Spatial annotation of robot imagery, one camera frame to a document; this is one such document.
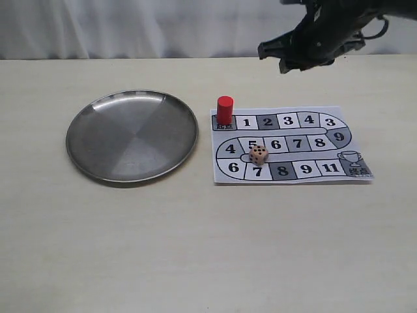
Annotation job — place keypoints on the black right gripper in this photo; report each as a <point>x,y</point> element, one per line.
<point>332,28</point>

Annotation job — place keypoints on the red cylinder game piece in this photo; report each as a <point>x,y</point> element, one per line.
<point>225,110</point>

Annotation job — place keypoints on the wooden die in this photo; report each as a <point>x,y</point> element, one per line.
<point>258,154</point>

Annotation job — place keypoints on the paper game board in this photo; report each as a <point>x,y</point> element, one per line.
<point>305,145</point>

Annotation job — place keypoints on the round steel plate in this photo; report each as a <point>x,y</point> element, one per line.
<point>132,137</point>

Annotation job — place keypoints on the white curtain backdrop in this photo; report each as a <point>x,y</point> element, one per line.
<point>33,30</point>

